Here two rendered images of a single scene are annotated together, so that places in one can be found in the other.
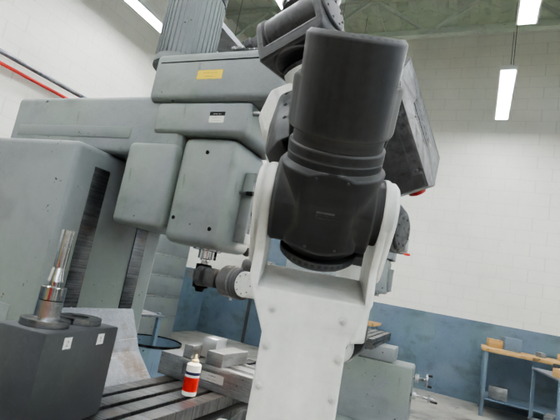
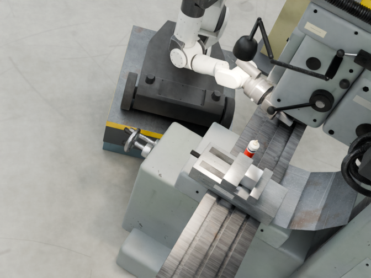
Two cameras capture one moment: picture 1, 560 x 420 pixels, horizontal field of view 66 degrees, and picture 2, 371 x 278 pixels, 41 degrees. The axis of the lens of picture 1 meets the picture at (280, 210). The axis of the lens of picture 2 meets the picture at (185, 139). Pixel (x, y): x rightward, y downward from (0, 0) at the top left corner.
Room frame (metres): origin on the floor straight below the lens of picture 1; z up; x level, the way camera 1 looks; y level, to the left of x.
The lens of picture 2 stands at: (2.45, -0.44, 2.46)
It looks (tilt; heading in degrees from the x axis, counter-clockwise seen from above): 51 degrees down; 164
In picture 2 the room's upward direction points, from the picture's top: 23 degrees clockwise
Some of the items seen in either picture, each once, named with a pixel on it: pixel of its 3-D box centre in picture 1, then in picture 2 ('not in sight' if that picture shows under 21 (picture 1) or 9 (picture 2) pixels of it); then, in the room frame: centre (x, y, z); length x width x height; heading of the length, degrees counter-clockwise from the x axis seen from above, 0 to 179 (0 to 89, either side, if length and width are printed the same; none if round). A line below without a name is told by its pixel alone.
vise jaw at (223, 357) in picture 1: (227, 357); (237, 171); (1.43, 0.08, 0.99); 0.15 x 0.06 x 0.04; 153
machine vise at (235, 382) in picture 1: (218, 366); (239, 180); (1.44, 0.10, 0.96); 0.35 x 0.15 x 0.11; 63
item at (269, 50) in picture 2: not in sight; (266, 41); (1.38, -0.03, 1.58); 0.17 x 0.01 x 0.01; 10
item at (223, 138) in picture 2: not in sight; (244, 182); (1.31, 0.19, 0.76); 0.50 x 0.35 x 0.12; 65
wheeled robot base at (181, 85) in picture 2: not in sight; (186, 59); (0.47, -0.05, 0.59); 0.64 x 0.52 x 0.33; 176
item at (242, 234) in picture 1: (247, 208); (286, 57); (1.27, 0.09, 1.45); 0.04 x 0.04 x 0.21; 65
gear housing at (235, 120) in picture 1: (220, 132); (367, 24); (1.33, 0.23, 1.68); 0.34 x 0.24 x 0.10; 65
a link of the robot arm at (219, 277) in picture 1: (222, 280); (269, 99); (1.26, 0.12, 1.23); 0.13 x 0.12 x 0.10; 140
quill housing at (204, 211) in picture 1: (217, 197); (321, 69); (1.32, 0.20, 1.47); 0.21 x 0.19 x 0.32; 155
